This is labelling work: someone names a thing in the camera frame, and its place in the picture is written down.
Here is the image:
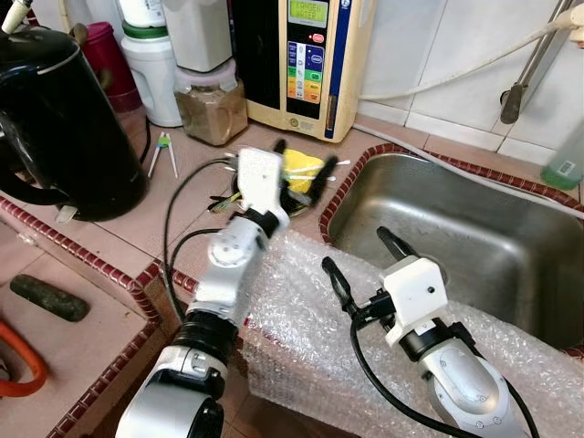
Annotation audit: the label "white plastic handle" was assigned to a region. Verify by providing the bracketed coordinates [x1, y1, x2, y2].
[0, 0, 37, 34]

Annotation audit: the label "maroon plastic mug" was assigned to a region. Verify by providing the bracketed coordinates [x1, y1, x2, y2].
[68, 20, 143, 116]

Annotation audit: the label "black electric kettle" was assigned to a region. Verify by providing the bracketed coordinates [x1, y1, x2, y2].
[0, 26, 150, 223]

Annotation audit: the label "cream water ionizer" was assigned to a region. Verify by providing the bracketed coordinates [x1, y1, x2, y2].
[228, 0, 378, 145]

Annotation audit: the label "white plastic container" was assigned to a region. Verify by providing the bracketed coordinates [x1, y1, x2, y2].
[162, 0, 235, 74]

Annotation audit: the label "hanging metal utensil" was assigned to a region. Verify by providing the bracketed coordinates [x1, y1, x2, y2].
[498, 0, 573, 125]

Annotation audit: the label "clear bubble wrap sheet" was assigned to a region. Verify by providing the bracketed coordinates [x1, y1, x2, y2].
[238, 228, 584, 438]

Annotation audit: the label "thin white wall tube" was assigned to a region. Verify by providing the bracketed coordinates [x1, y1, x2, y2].
[360, 7, 584, 104]

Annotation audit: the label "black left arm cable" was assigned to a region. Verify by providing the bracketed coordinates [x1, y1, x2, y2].
[162, 156, 244, 321]

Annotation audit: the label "white green plastic tongs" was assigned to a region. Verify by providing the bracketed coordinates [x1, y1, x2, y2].
[147, 131, 180, 180]

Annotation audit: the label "clear bottle with blue cap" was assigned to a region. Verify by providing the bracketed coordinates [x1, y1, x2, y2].
[539, 122, 584, 192]

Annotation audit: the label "steel bowl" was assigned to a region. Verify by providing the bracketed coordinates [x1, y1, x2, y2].
[228, 169, 335, 219]

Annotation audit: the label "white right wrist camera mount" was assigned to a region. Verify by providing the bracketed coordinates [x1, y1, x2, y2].
[381, 256, 451, 347]

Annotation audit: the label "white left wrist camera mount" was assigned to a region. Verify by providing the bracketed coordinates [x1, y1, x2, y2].
[235, 147, 292, 216]

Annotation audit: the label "clear jar of brown powder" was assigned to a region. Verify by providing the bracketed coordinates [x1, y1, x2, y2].
[172, 62, 250, 148]

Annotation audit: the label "dark green stone pestle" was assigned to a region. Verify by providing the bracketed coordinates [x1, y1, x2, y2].
[8, 273, 91, 323]

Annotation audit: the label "white drain hose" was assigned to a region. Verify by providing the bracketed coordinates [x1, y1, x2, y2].
[350, 122, 584, 222]

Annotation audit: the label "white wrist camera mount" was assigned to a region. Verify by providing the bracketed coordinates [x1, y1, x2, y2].
[381, 256, 451, 347]
[235, 147, 292, 216]

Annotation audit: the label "yellow plastic cup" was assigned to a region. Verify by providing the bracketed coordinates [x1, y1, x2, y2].
[277, 148, 330, 195]

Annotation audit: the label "cream faucet diverter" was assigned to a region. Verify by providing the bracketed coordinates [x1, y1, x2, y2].
[569, 5, 584, 47]

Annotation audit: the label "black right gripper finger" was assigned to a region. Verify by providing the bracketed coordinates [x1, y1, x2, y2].
[321, 257, 360, 317]
[377, 226, 423, 267]

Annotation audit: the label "white jug with green band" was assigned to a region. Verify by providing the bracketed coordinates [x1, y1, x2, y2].
[119, 0, 184, 129]

